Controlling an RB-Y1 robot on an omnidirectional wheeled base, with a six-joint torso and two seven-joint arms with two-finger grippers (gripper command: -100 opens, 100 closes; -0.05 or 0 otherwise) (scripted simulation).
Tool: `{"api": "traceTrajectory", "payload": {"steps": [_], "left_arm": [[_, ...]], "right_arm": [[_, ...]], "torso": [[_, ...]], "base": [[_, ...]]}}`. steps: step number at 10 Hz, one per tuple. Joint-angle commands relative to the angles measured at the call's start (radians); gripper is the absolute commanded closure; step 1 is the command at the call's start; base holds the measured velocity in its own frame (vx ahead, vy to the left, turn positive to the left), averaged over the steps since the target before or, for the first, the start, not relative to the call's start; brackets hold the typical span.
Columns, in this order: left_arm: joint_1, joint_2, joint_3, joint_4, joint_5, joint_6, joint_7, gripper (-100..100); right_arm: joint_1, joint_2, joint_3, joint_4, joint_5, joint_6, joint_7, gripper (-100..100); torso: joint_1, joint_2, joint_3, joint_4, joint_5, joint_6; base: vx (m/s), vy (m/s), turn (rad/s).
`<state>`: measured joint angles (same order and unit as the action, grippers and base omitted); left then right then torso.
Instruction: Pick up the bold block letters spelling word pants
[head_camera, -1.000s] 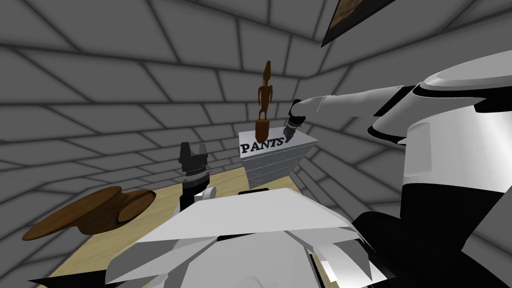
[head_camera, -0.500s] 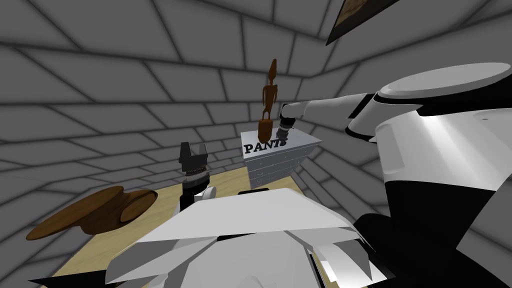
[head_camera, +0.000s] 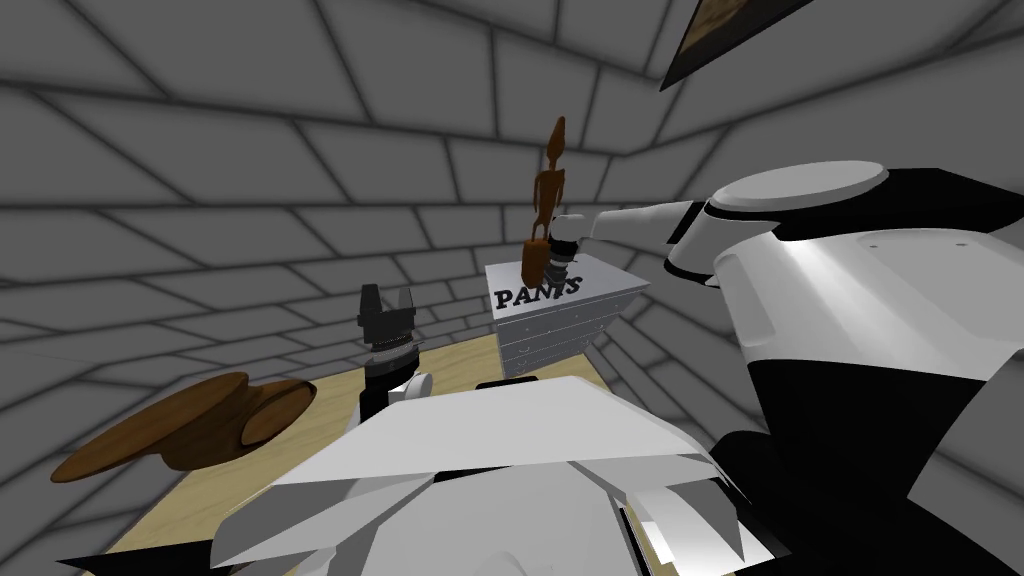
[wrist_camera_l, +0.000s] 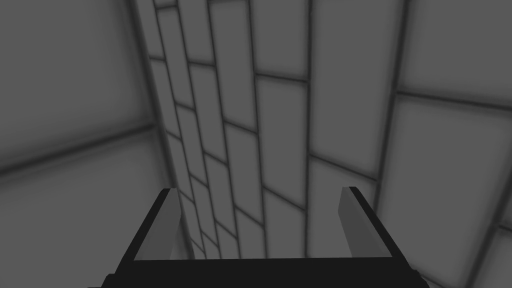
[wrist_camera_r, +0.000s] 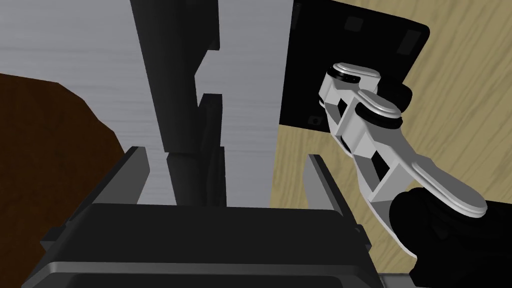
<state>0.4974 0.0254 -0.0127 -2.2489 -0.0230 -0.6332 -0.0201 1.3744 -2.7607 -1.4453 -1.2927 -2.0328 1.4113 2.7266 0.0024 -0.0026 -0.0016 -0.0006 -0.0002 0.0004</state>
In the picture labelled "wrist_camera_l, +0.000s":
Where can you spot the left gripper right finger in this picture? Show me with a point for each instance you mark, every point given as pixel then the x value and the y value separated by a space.
pixel 363 230

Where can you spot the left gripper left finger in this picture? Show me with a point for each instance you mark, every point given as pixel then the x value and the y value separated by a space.
pixel 156 233

